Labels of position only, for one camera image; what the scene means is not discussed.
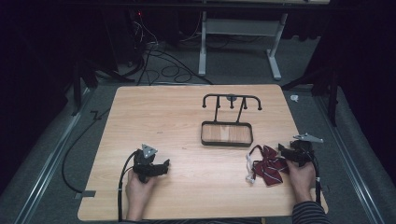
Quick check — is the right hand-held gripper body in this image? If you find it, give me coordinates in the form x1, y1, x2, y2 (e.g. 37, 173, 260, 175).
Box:
289, 133, 324, 168

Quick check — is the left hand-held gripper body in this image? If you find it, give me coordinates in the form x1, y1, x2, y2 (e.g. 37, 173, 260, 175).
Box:
132, 143, 159, 184

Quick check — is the dark red striped bow tie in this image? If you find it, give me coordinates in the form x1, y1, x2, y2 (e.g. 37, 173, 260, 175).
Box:
245, 144, 290, 187

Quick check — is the person's right hand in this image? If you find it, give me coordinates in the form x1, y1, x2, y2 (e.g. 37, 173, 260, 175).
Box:
285, 160, 317, 203

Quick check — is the person's left hand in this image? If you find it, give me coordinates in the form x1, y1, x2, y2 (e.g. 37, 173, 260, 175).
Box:
125, 170, 159, 214

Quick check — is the black metal rack wooden base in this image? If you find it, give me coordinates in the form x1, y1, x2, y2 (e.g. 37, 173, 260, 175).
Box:
200, 93, 263, 147

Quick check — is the black stand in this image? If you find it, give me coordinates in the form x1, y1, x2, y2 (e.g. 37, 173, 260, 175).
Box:
64, 57, 136, 118
281, 66, 340, 128

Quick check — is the grey tape piece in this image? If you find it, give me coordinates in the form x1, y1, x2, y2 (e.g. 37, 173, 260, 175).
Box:
74, 189, 97, 200

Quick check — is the left hand-held gripper black cable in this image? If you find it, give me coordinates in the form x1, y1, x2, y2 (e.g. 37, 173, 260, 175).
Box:
117, 149, 139, 223

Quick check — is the hand-held gripper black cable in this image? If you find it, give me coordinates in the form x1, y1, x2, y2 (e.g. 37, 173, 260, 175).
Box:
117, 149, 139, 223
312, 154, 322, 206

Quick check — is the right hand-held gripper black cable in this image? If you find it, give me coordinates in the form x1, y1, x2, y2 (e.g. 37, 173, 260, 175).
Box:
312, 154, 322, 206

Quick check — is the metal floor rail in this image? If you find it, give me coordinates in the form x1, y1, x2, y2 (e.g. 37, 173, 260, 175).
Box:
313, 94, 387, 224
12, 88, 94, 224

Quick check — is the long black floor cable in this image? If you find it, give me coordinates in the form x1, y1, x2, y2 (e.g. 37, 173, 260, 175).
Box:
61, 107, 112, 194

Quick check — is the tangle of black floor cables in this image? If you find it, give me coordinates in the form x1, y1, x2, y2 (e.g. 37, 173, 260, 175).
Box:
125, 12, 215, 86

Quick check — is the white metal table frame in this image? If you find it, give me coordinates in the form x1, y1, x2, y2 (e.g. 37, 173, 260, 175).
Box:
198, 10, 290, 81

